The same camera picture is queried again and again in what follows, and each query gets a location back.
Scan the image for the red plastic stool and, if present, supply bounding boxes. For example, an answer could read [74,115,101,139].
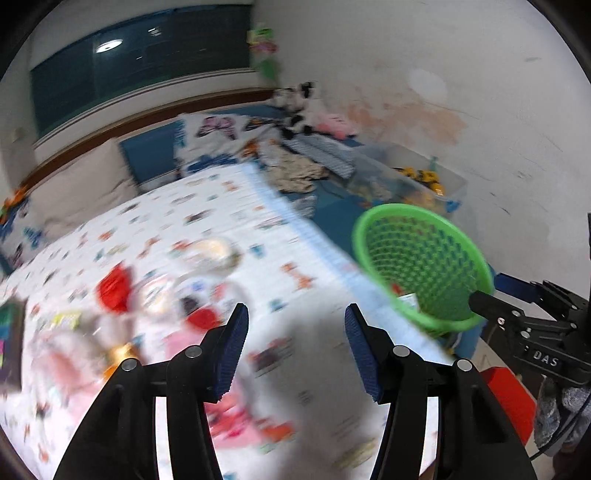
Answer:
[479,366,537,446]

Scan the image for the clear plastic wrapper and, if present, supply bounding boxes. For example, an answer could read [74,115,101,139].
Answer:
[184,237,244,278]

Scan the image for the red wrapper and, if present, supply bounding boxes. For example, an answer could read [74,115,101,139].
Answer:
[96,264,136,315]

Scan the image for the pink plush toy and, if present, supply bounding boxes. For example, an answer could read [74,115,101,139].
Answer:
[316,111,360,140]

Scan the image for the dark window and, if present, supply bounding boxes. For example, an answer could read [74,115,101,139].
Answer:
[30,0,254,138]

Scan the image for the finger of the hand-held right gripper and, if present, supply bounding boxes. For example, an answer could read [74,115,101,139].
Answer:
[468,290,526,328]
[494,272,548,304]

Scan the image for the pink printed wrapper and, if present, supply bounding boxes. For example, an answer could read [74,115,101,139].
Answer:
[204,382,297,450]

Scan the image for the green hanging wall toy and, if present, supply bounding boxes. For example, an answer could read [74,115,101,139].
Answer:
[246,23,283,80]

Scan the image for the wooden bed headboard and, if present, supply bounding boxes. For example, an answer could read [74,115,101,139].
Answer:
[21,88,278,185]

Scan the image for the black cable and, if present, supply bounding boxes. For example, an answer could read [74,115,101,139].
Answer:
[526,399,591,460]

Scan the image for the orange gold wrapper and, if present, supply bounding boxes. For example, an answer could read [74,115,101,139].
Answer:
[102,342,140,380]

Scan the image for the butterfly print pillow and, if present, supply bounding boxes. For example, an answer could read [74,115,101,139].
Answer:
[174,112,262,177]

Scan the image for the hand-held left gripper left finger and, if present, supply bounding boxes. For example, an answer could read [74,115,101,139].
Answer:
[53,302,250,480]

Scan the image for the yellow green packet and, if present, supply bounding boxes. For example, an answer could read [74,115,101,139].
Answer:
[50,311,83,331]

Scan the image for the striped grey cloth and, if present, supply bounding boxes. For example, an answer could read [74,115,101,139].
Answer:
[281,133,357,179]

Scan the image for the beige crumpled garment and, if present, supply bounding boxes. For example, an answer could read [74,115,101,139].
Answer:
[264,151,329,193]

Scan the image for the green plastic mesh basket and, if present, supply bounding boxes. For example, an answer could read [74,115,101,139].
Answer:
[352,203,495,334]

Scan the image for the yellow toy truck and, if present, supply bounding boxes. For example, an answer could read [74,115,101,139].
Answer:
[399,167,446,195]

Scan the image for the pink plastic bag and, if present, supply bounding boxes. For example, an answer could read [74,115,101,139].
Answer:
[27,331,108,400]

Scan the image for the white printed blanket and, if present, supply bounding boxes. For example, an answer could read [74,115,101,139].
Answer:
[0,161,455,480]

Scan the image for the black white plush toy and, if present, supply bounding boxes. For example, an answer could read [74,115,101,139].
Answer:
[271,80,325,138]

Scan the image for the blue box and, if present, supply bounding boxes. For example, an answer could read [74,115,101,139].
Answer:
[441,318,486,361]

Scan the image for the beige pillow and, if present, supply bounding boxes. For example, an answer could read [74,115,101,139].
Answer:
[27,137,140,237]

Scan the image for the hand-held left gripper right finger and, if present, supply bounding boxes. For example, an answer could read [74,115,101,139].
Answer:
[345,303,539,480]

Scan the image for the clear plastic storage bin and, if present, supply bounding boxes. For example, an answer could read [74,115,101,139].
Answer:
[345,142,468,217]

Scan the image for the white round packet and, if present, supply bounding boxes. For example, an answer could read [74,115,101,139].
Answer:
[137,273,186,320]

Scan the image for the dark colourful book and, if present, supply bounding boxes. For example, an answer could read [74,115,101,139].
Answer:
[0,299,27,389]

